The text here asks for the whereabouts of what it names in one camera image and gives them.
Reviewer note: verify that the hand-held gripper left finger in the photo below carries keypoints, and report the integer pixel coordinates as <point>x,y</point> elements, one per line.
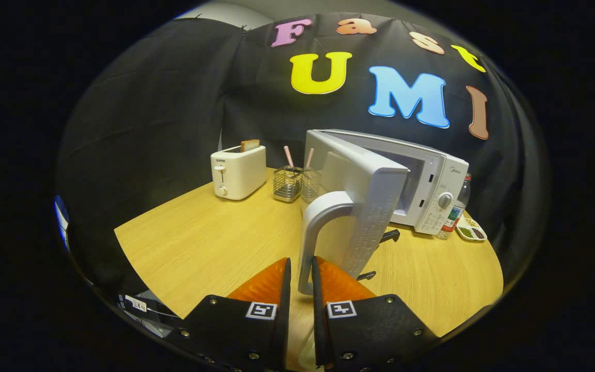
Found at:
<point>286,294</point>

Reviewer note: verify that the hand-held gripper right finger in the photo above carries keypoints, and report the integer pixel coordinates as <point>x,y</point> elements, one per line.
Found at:
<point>317,310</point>

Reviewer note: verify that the white microwave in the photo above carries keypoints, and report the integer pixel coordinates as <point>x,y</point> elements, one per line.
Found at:
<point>375,196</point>

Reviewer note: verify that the white toaster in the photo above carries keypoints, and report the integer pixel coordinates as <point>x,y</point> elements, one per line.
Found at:
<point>238,173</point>

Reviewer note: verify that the pink striped straw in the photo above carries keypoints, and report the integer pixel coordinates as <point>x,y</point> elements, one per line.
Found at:
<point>288,156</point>

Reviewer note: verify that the dark box with white label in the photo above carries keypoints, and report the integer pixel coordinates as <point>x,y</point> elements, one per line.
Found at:
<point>145,310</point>

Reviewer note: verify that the toast slice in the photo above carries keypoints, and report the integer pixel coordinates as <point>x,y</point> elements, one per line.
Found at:
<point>249,145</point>

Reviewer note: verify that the white divided bean dish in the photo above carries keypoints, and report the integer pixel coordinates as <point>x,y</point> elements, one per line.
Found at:
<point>470,229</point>

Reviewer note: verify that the clear plastic bottle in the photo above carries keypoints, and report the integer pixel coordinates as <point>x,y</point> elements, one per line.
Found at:
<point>457,204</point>

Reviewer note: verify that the small black bracket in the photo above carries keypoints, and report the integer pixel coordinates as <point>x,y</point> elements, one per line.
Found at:
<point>366,275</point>
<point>390,235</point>

